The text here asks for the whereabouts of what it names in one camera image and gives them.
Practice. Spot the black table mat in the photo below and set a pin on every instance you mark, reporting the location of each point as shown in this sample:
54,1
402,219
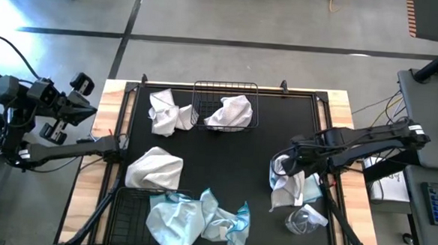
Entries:
239,165

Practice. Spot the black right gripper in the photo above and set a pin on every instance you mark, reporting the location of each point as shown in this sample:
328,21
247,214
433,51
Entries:
311,151

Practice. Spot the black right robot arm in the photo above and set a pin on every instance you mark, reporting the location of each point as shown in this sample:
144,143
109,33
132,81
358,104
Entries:
372,140

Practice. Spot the black caster wheel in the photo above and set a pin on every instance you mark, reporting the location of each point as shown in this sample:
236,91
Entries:
408,239

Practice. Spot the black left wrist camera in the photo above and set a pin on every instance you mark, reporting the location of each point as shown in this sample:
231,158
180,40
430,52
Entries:
44,92

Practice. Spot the white microfiber towel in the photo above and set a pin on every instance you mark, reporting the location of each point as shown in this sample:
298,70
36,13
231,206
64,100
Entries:
286,191
167,112
152,169
231,112

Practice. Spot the white box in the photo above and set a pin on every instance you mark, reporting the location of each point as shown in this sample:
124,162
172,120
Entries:
392,188

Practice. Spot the grey side desk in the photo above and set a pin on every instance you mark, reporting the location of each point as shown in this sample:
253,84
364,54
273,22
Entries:
416,223
426,111

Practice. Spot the dark rug with striped edge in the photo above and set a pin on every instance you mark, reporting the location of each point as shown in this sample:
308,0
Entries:
435,17

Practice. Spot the clear plastic bag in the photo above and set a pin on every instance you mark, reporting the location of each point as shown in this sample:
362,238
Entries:
304,220

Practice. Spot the black desk leg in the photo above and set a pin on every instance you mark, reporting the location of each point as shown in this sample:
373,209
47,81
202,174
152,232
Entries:
393,168

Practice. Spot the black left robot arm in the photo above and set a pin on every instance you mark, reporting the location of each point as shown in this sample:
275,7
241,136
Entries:
71,150

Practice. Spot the black metal rig frame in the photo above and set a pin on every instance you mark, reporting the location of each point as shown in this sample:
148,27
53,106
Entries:
349,228

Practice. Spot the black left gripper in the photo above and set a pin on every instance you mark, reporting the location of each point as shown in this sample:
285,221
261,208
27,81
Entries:
75,109

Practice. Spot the black frame clamp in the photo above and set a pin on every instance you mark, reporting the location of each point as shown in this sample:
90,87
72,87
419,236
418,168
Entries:
284,86
144,79

